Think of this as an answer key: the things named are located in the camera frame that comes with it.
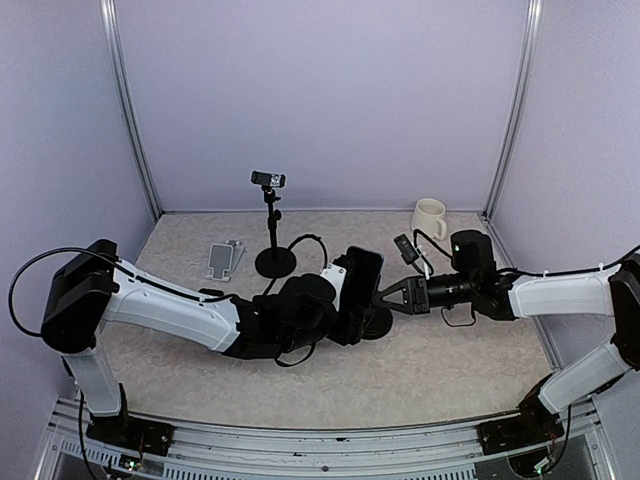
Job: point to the left aluminium corner post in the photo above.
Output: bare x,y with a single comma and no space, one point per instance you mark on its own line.
108,10

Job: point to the cream ceramic mug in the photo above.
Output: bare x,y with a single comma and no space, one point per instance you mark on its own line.
429,217

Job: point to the short black phone stand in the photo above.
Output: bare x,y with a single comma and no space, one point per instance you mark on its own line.
379,324

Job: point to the blue phone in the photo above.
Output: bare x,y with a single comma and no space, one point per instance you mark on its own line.
362,279

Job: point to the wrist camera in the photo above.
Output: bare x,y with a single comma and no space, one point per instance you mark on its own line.
336,273
412,256

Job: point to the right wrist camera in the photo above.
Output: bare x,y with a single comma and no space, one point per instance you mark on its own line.
412,256

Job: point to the white folding phone stand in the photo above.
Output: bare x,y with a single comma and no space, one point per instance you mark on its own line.
223,260

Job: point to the aluminium front rail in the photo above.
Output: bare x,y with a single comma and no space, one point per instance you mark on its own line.
450,450

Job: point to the right aluminium corner post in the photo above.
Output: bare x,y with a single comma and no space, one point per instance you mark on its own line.
527,55

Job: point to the tall black phone stand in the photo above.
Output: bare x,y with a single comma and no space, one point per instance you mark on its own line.
274,262

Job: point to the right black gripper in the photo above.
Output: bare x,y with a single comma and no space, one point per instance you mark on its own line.
414,305

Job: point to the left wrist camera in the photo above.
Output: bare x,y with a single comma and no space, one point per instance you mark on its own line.
336,273

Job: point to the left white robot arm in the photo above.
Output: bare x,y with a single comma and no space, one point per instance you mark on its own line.
97,286

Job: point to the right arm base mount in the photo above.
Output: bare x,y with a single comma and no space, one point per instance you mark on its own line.
517,432

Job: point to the aluminium corner post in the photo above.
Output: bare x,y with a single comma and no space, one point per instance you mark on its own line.
527,55
108,10

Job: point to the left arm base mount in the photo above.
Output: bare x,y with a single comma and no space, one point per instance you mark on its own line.
132,433

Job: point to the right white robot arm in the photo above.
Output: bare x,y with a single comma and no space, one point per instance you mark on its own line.
510,294

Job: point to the black smartphone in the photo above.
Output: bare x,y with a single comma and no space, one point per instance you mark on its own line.
211,292

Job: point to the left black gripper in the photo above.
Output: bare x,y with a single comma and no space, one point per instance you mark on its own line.
350,325

